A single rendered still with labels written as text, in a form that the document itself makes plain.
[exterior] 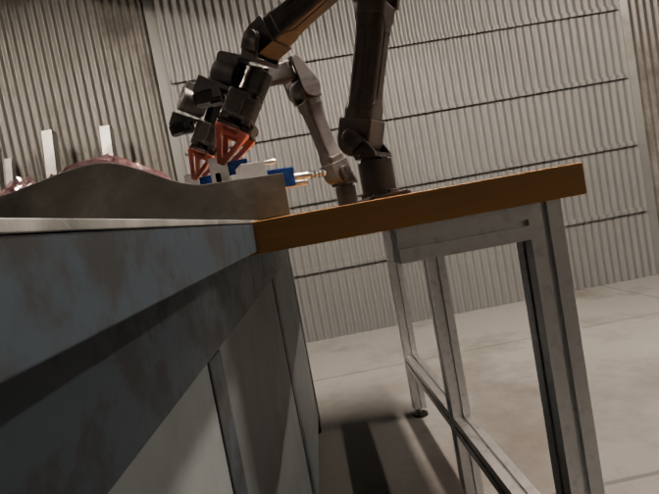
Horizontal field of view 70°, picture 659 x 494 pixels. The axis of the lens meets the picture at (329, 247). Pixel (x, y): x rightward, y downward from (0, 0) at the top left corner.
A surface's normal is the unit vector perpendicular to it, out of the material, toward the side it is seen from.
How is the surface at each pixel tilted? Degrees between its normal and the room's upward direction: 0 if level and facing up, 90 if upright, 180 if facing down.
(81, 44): 90
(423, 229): 90
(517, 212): 90
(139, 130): 90
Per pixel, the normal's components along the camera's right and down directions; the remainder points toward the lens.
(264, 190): 0.32, 0.00
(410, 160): 0.06, 0.05
